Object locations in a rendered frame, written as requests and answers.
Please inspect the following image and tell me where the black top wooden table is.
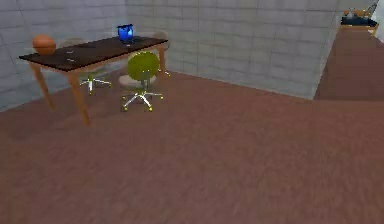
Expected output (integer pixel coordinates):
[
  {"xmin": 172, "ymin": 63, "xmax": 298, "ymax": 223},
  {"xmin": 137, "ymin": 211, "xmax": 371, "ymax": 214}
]
[{"xmin": 339, "ymin": 9, "xmax": 380, "ymax": 37}]

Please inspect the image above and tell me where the dark wooden desk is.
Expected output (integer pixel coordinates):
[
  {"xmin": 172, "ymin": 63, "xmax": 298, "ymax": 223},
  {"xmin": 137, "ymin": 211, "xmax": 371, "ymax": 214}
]
[{"xmin": 18, "ymin": 35, "xmax": 169, "ymax": 127}]

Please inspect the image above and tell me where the blue screen laptop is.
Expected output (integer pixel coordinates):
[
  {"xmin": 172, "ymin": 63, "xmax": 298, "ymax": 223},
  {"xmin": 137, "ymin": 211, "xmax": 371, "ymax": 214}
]
[{"xmin": 116, "ymin": 23, "xmax": 145, "ymax": 47}]

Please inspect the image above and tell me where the olive green swivel chair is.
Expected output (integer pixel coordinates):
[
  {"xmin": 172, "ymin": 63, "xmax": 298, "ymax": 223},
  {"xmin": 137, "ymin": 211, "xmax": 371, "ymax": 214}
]
[{"xmin": 118, "ymin": 50, "xmax": 165, "ymax": 113}]

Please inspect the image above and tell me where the orange basketball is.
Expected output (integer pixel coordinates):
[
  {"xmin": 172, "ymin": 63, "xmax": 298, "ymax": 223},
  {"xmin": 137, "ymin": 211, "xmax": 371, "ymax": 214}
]
[{"xmin": 32, "ymin": 34, "xmax": 57, "ymax": 56}]

